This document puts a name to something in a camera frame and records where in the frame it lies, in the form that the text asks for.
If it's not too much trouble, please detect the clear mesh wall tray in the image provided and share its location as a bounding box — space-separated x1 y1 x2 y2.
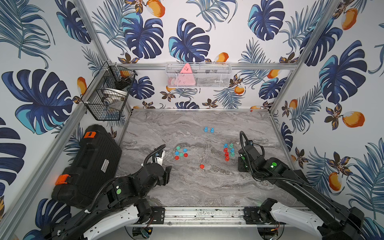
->
165 63 232 88

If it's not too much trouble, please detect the black wire basket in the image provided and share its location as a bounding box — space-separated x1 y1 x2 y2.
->
81 62 138 122

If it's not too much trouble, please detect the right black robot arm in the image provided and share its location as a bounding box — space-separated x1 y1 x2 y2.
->
238 131 364 240

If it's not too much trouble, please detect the black plastic tool case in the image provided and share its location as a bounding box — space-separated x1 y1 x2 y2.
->
52 125 122 209

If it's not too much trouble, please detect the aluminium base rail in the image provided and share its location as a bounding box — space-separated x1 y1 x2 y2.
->
82 206 329 227

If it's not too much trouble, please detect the pink triangle card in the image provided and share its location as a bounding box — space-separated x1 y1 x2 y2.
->
176 63 196 87

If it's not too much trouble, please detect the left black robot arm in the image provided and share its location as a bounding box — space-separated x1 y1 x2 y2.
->
42 145 172 240

